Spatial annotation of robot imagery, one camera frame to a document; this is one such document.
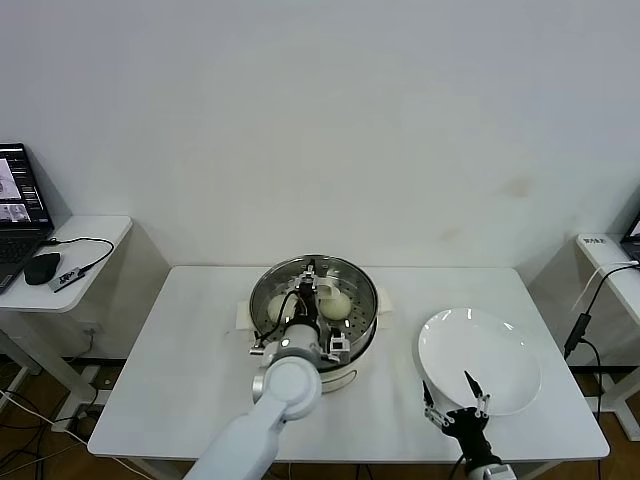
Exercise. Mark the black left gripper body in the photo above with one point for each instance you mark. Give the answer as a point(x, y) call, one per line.
point(306, 312)

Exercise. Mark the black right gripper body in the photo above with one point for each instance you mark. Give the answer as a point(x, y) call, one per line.
point(470, 427)

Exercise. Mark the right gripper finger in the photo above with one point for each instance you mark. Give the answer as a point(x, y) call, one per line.
point(428, 397)
point(473, 385)

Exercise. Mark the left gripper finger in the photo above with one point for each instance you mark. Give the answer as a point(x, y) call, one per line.
point(310, 274)
point(300, 285)

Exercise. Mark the white steamed baozi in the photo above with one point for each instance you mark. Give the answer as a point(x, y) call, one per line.
point(275, 309)
point(334, 306)

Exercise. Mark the stainless steel steamer basket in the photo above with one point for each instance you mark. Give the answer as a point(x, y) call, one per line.
point(369, 300)

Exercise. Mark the white round plate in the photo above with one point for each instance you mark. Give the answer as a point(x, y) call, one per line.
point(490, 350)

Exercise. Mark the cream electric cooker pot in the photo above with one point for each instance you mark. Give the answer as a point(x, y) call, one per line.
point(345, 375)

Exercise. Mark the white side desk with mouse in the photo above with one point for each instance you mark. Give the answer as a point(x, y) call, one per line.
point(95, 250)

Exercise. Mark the black laptop with blue screen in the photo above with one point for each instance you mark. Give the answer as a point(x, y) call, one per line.
point(631, 247)

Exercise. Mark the grey usb hub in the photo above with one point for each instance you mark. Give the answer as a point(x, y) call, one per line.
point(66, 280)

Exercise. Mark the black computer mouse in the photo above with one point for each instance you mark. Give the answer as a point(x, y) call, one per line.
point(41, 269)

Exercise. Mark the black laptop with pink screen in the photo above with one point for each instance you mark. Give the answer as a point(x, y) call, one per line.
point(20, 240)

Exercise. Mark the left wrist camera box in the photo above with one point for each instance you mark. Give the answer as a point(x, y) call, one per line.
point(339, 346)

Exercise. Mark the white wall socket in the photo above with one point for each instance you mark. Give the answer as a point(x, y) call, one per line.
point(92, 330)

